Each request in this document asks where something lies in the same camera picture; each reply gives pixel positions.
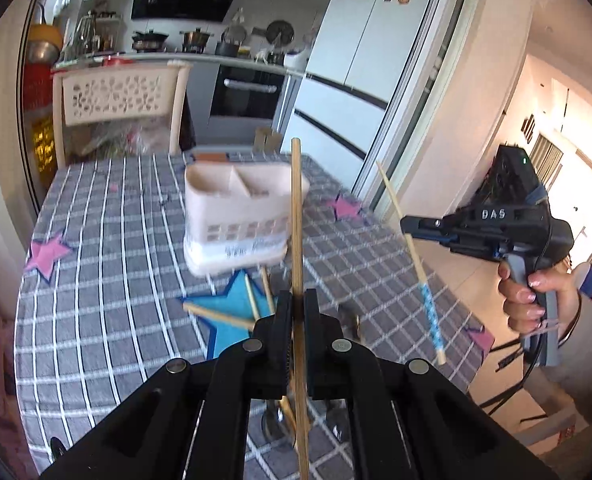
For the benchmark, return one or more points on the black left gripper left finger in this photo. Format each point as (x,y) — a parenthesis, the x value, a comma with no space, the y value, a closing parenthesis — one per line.
(274,332)

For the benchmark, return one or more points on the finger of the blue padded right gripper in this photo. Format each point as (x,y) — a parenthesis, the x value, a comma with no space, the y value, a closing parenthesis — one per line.
(423,228)

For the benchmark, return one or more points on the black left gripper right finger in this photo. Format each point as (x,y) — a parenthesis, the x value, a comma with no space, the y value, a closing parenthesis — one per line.
(321,331)

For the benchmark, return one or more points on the blue patterned wooden chopstick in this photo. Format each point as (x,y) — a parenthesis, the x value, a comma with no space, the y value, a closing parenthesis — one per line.
(429,303)

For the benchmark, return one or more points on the plain wooden chopstick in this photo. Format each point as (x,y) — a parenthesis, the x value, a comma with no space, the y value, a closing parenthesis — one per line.
(297,290)

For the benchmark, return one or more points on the right hand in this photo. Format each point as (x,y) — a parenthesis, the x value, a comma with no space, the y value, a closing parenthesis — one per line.
(521,307)

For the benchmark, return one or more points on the wooden chopstick on table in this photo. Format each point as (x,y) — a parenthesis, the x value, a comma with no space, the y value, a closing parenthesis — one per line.
(252,298)
(268,294)
(213,315)

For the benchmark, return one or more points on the metal spoon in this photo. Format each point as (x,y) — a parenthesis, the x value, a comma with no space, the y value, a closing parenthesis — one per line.
(276,427)

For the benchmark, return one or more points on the beige plastic utensil holder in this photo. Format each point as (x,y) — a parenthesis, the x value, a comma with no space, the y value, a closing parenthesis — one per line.
(236,215)

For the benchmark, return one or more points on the white refrigerator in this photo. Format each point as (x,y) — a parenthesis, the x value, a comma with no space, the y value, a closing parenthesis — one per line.
(354,68)

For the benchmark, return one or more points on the grey checked tablecloth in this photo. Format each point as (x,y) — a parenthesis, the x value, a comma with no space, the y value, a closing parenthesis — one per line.
(110,313)

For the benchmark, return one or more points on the black built-in oven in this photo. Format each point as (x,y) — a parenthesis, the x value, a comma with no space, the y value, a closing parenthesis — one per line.
(243,92)

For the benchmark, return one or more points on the black pot with lid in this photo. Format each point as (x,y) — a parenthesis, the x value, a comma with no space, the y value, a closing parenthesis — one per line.
(231,39)

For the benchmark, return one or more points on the steel cooking pot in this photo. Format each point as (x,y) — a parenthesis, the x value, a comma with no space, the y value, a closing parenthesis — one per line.
(195,41)

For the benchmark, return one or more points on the beige plastic chair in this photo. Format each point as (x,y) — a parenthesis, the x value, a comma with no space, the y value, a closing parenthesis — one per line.
(127,91)

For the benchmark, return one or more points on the black wok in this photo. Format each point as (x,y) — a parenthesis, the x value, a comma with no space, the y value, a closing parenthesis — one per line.
(143,42)

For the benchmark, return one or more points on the red plastic basket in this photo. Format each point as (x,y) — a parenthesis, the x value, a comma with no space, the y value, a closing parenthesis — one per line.
(37,87)

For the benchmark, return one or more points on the yellow and steel bowls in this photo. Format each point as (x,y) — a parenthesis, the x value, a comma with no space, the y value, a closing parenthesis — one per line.
(44,44)

